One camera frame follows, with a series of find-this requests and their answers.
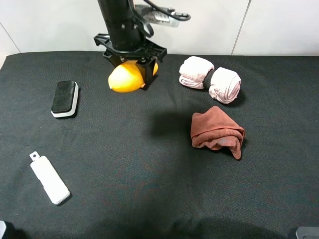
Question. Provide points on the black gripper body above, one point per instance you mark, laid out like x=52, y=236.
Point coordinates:
x=127, y=43

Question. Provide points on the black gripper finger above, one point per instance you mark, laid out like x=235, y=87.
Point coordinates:
x=146, y=69

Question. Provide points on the yellow toy mango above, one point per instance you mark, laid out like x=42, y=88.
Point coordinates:
x=126, y=77

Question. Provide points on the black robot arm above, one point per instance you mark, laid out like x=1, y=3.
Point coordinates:
x=116, y=12

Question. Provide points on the grey object bottom right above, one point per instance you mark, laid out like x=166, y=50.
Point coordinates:
x=307, y=233

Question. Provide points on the pink rolled towel left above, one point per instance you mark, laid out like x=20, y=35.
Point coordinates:
x=193, y=71

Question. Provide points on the pink rolled towel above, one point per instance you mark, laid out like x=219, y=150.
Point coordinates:
x=224, y=85
x=193, y=71

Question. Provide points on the pink rolled towel right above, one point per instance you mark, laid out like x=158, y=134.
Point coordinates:
x=224, y=85

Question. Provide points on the black white board eraser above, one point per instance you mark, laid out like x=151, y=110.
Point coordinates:
x=65, y=99

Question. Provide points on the brown crumpled cloth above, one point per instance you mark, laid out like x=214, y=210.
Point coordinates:
x=214, y=129

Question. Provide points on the black table cloth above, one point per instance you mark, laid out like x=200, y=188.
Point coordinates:
x=128, y=162

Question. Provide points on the white plastic case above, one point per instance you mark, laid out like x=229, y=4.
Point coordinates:
x=53, y=185

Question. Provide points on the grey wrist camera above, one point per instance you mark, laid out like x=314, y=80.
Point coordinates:
x=166, y=16

